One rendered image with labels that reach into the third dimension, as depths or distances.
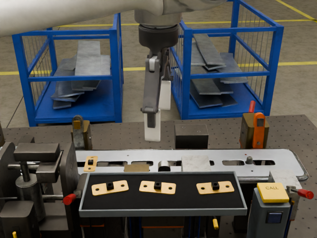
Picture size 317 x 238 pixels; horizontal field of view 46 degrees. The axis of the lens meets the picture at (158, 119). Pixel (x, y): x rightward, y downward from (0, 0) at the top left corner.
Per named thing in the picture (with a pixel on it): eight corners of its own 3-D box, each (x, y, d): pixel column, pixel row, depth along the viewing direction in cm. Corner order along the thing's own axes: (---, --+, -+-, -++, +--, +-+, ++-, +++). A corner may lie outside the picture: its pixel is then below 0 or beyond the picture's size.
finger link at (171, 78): (148, 55, 72) (149, 48, 73) (155, 80, 83) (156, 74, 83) (168, 56, 72) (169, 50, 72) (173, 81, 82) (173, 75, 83)
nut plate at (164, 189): (176, 184, 89) (176, 180, 88) (174, 195, 86) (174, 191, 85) (141, 181, 90) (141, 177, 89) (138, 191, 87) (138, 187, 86)
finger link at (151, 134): (160, 108, 70) (159, 110, 69) (160, 140, 73) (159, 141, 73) (145, 107, 70) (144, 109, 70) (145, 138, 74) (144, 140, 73)
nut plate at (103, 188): (126, 181, 90) (126, 176, 90) (129, 191, 87) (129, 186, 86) (91, 186, 88) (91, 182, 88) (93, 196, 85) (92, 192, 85)
